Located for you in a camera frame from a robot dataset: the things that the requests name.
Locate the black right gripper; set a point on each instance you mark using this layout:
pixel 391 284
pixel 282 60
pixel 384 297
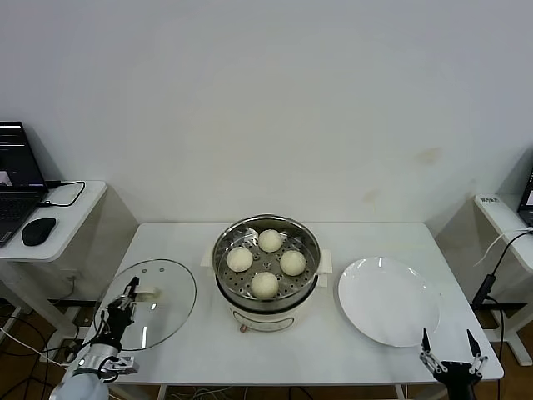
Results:
pixel 458 375

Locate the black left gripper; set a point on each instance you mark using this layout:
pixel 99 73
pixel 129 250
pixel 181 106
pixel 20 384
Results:
pixel 118 321

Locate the round glass pot lid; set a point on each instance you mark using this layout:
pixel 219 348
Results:
pixel 170 308

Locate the white steamed baozi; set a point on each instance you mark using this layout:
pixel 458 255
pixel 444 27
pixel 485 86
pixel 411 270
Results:
pixel 264 285
pixel 292 263
pixel 239 258
pixel 270 240

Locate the stainless steel steamer basket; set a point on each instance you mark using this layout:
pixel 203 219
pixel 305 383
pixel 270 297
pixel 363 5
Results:
pixel 266 260

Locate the black metal base bar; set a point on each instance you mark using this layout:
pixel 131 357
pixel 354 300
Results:
pixel 514 305

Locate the white round plate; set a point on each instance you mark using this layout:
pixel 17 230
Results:
pixel 387 300

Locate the white rounded side table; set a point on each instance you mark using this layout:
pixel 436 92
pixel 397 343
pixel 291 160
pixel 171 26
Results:
pixel 62 233

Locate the black computer mouse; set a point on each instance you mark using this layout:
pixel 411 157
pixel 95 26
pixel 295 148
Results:
pixel 38 231

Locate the cream electric cooking pot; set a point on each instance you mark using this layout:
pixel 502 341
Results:
pixel 270 318

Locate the small printed table label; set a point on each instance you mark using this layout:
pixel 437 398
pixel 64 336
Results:
pixel 489 199

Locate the black open laptop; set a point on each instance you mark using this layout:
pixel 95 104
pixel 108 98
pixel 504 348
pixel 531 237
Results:
pixel 16 158

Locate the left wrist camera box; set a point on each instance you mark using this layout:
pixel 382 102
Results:
pixel 123 364

